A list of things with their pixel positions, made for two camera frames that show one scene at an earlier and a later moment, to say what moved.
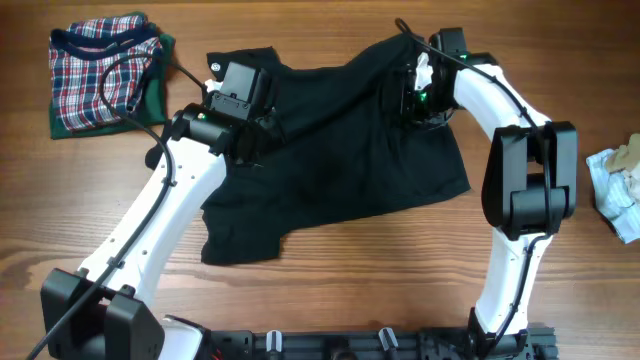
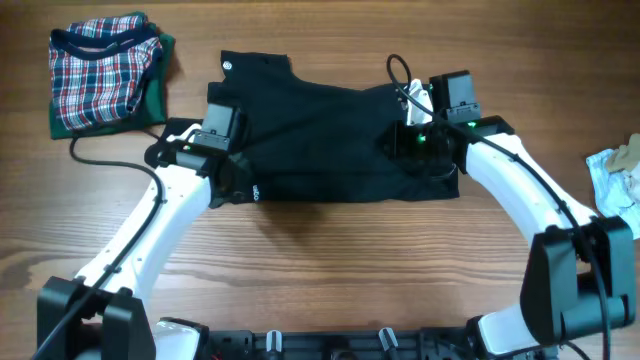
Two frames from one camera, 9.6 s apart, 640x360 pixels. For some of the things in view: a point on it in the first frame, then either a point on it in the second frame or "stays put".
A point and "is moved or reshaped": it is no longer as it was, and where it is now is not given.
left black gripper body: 268,136 → 227,191
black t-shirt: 342,146 is moved or reshaped
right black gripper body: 423,107 → 414,142
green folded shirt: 152,106 stays put
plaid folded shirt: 79,54 stays put
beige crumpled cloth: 625,156 stays put
